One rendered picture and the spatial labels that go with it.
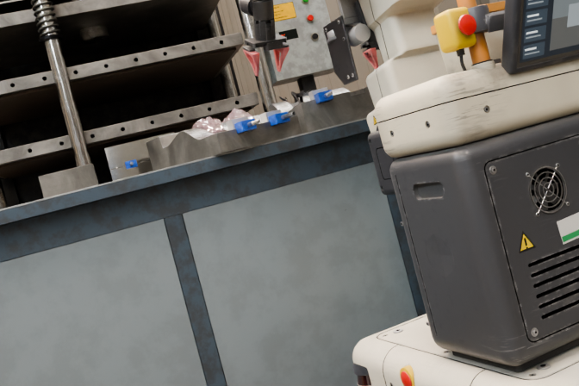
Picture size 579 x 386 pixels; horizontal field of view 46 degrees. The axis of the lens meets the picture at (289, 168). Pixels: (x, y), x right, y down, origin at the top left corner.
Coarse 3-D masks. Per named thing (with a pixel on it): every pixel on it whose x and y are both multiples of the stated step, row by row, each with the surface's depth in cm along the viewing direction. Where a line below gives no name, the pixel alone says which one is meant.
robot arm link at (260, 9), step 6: (252, 0) 184; (258, 0) 181; (264, 0) 181; (270, 0) 182; (252, 6) 183; (258, 6) 181; (264, 6) 181; (270, 6) 182; (252, 12) 184; (258, 12) 182; (264, 12) 181; (270, 12) 182; (258, 18) 182; (264, 18) 182; (270, 18) 183
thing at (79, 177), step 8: (72, 168) 192; (80, 168) 192; (88, 168) 193; (40, 176) 190; (48, 176) 190; (56, 176) 191; (64, 176) 191; (72, 176) 192; (80, 176) 192; (88, 176) 193; (40, 184) 189; (48, 184) 190; (56, 184) 190; (64, 184) 191; (72, 184) 192; (80, 184) 192; (88, 184) 193; (96, 184) 193; (48, 192) 190; (56, 192) 190; (64, 192) 191
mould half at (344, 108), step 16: (304, 96) 229; (336, 96) 199; (352, 96) 200; (368, 96) 202; (288, 112) 211; (304, 112) 196; (320, 112) 198; (336, 112) 199; (352, 112) 200; (368, 112) 201; (304, 128) 199; (320, 128) 197
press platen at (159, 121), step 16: (240, 96) 275; (256, 96) 276; (176, 112) 268; (192, 112) 269; (208, 112) 271; (224, 112) 274; (96, 128) 260; (112, 128) 261; (128, 128) 263; (144, 128) 264; (32, 144) 254; (48, 144) 255; (64, 144) 256; (0, 160) 250; (16, 160) 252
